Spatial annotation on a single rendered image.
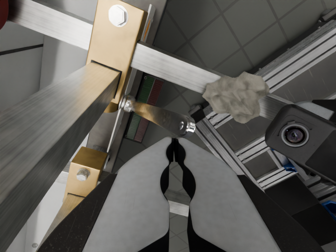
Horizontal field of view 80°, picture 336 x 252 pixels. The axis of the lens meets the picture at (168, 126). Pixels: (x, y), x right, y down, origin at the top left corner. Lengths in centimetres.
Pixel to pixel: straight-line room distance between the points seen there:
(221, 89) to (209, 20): 88
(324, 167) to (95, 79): 23
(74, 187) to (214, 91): 29
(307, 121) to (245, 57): 100
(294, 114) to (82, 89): 19
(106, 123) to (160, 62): 27
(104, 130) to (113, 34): 29
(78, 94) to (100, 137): 35
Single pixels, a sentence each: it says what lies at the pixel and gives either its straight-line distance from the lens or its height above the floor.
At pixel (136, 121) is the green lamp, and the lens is 47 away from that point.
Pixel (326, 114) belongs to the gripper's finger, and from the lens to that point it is 31.
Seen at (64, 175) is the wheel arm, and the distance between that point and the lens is 41.
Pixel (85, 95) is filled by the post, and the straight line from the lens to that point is 17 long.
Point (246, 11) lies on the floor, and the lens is 118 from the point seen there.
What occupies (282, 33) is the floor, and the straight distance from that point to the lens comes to 126.
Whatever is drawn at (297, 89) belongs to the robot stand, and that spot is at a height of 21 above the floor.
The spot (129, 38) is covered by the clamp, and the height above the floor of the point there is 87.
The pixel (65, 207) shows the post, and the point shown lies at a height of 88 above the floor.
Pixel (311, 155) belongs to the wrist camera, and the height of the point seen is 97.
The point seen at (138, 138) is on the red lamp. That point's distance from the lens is 49.
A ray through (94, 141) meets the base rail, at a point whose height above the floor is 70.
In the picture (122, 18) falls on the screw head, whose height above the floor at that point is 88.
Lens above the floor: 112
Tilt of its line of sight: 62 degrees down
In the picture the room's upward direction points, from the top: 180 degrees clockwise
